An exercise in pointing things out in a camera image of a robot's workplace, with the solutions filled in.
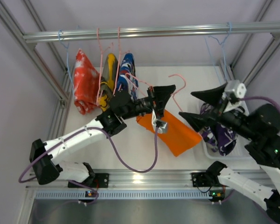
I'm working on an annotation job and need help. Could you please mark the purple camouflage trousers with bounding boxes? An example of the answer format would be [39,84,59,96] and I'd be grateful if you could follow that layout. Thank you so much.
[199,102,238,156]

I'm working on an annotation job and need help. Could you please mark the orange trousers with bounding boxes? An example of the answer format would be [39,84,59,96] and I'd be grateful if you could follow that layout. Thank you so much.
[136,109,203,158]

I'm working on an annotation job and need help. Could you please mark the pink wire hanger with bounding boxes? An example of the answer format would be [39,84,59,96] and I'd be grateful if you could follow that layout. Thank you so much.
[113,27,122,96]
[96,28,114,106]
[125,73,187,112]

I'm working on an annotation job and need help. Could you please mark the blue wire hanger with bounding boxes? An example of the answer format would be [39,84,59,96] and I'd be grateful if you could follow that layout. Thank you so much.
[57,29,75,98]
[204,22,232,84]

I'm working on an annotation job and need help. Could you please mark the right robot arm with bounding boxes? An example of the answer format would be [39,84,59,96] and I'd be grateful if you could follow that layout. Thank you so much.
[180,80,280,224]

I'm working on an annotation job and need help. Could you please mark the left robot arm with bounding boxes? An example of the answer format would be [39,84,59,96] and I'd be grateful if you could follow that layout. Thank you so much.
[29,85,176,186]

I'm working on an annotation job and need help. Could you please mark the blue white patterned trousers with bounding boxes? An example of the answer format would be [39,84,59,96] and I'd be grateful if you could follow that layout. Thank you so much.
[116,53,139,101]

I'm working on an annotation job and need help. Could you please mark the yellow olive camouflage trousers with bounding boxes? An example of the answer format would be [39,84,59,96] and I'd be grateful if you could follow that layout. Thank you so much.
[98,53,118,112]

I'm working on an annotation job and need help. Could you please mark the red white tie-dye trousers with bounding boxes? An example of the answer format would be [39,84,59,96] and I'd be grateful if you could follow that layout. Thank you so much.
[73,49,99,115]

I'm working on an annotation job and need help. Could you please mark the white plastic basket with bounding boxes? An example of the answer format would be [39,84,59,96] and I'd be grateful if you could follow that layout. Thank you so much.
[202,134,251,160]

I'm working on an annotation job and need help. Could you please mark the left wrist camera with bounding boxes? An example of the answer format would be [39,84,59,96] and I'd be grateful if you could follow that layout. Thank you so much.
[151,110,168,134]

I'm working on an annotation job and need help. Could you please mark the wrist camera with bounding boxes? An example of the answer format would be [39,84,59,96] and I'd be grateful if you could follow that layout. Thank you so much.
[222,80,247,113]
[151,110,168,134]

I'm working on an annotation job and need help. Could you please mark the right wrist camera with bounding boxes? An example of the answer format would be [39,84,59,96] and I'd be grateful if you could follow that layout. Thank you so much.
[222,80,247,113]

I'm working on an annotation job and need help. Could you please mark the right frame post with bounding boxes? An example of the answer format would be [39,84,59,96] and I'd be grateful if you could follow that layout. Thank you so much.
[219,0,280,86]

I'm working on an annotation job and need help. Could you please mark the frame post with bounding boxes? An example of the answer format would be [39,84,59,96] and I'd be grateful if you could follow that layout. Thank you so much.
[0,0,71,139]
[219,0,280,86]

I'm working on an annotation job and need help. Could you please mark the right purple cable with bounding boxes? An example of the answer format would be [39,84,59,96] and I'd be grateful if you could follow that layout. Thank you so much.
[238,95,280,140]

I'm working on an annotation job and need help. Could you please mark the purple cable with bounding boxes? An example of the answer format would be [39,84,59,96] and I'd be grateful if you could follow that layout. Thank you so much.
[238,95,280,140]
[18,126,159,206]

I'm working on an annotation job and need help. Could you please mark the white slotted cable duct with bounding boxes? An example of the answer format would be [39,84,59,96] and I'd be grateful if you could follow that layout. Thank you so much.
[35,189,213,200]

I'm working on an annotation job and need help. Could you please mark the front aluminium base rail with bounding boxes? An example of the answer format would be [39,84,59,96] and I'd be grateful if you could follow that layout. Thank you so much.
[25,169,274,189]

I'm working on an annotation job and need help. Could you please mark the left frame post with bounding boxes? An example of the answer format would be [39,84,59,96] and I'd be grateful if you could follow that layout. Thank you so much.
[0,0,71,139]

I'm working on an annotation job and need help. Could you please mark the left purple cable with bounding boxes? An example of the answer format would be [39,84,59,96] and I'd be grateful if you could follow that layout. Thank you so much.
[18,126,159,206]

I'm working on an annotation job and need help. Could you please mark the aluminium hanging rail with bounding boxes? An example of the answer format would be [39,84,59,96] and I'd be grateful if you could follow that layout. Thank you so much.
[23,21,280,43]

